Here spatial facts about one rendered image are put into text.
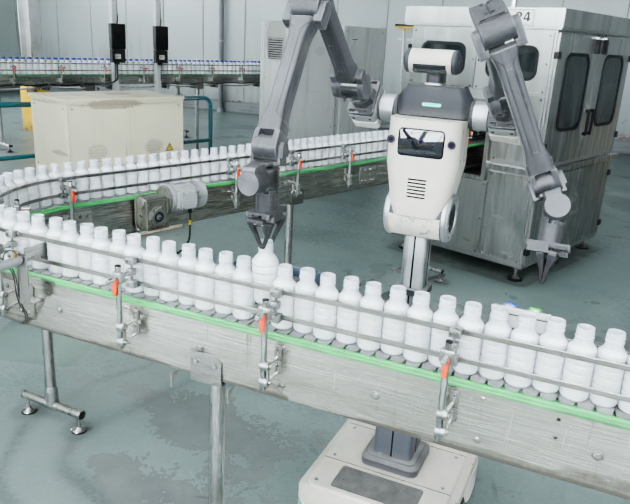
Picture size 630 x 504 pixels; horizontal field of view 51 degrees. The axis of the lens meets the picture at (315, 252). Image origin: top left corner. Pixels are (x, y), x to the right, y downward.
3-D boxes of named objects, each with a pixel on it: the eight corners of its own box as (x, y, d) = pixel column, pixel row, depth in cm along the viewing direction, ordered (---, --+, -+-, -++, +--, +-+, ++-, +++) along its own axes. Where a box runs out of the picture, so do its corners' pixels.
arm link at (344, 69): (337, -32, 167) (301, -32, 171) (320, 9, 162) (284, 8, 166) (373, 84, 205) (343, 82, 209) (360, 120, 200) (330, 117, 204)
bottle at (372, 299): (384, 345, 164) (390, 282, 159) (375, 354, 159) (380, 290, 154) (362, 339, 166) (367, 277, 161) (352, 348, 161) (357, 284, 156)
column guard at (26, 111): (20, 129, 1121) (14, 61, 1088) (38, 127, 1156) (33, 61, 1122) (36, 131, 1107) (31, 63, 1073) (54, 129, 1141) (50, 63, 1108)
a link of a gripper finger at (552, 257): (551, 285, 156) (558, 246, 156) (520, 279, 159) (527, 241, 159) (552, 286, 162) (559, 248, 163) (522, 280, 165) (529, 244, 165)
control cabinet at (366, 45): (347, 170, 918) (356, 25, 859) (375, 176, 886) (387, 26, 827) (306, 177, 859) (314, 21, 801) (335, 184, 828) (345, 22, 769)
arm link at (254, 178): (289, 140, 159) (257, 137, 163) (266, 146, 149) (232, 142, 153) (287, 189, 163) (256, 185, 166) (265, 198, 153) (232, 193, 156)
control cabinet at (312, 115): (302, 178, 854) (309, 21, 795) (331, 185, 822) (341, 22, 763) (255, 185, 796) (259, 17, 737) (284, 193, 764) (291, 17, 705)
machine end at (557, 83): (476, 218, 698) (502, 18, 637) (600, 248, 615) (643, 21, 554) (384, 246, 585) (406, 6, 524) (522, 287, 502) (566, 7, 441)
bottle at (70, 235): (87, 273, 201) (84, 220, 196) (75, 279, 195) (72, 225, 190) (69, 270, 202) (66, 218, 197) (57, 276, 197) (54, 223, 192)
